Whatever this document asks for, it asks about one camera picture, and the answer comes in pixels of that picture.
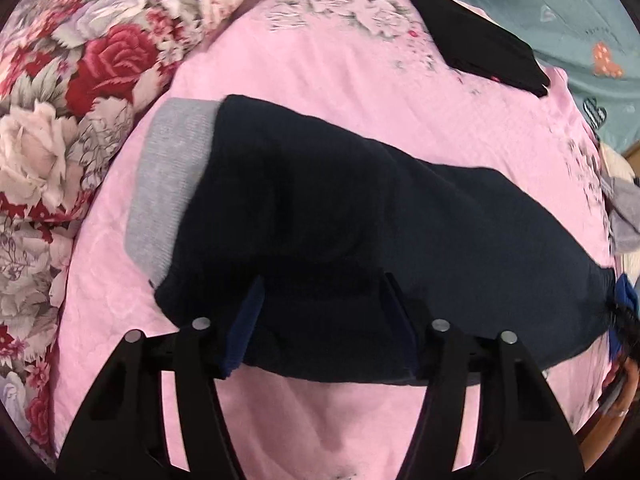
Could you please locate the cream cloth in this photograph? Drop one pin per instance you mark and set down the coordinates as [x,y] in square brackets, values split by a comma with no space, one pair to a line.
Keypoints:
[616,161]

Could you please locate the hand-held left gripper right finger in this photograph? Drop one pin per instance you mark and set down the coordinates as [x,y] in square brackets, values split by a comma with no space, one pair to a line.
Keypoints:
[404,340]

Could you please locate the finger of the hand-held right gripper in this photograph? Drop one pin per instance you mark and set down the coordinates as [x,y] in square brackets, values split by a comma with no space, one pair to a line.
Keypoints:
[625,300]

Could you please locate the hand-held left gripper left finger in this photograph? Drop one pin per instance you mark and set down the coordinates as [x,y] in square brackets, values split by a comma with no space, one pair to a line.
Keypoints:
[244,332]

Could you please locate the black folded cloth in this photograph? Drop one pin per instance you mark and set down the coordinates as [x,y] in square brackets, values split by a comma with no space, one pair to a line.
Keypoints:
[475,40]

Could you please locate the pink floral bedsheet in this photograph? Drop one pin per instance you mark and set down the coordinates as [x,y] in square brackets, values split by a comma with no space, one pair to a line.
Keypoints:
[320,85]

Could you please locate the dark navy pants grey waistband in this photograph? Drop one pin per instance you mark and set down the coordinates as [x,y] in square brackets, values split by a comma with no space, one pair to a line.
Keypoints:
[320,220]

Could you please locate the grey cloth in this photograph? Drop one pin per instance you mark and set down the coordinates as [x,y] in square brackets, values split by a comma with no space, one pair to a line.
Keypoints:
[624,215]

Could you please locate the teal printed blanket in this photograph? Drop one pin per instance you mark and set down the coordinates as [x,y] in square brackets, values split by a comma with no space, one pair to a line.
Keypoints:
[565,15]

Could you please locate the red rose floral quilt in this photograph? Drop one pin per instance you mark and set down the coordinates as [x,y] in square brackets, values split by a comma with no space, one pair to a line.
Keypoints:
[75,90]

